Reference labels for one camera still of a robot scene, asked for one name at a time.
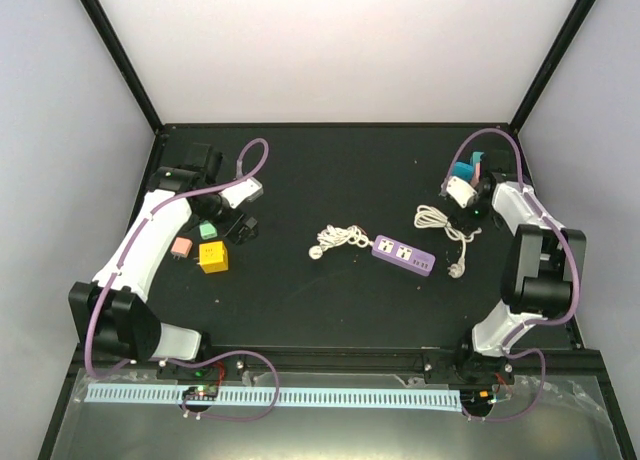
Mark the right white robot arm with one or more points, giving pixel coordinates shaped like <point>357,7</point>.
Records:
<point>541,280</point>

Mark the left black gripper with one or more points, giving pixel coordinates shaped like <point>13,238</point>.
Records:
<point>227,228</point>

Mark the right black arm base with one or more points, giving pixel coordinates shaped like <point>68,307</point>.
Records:
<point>460,368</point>

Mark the blue cube plug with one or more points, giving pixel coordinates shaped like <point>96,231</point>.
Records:
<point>463,171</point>

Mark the pink plug adapter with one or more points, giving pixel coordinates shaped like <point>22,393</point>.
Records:
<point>181,248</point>

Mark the pink cube socket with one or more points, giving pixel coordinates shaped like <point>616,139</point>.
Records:
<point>476,178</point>

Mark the yellow cube socket adapter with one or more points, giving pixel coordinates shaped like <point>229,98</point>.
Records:
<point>213,257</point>

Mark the light blue cable duct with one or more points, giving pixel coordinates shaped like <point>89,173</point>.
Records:
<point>238,396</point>

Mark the teal plug adapter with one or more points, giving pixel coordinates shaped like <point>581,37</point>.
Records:
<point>476,157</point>

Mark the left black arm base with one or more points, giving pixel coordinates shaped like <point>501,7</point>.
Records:
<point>208,368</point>

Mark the green plug adapter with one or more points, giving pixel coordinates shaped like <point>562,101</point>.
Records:
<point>207,230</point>

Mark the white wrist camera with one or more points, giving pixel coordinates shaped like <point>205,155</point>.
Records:
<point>246,191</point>
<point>460,191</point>

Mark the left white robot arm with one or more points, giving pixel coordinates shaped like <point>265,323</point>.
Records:
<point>111,312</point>

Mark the purple power strip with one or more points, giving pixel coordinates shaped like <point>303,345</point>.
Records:
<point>403,256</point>

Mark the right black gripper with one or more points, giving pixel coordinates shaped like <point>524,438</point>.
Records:
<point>466,224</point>

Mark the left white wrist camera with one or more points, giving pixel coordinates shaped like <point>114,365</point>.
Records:
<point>246,191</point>

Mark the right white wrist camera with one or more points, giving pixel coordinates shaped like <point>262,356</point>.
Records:
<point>460,191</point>

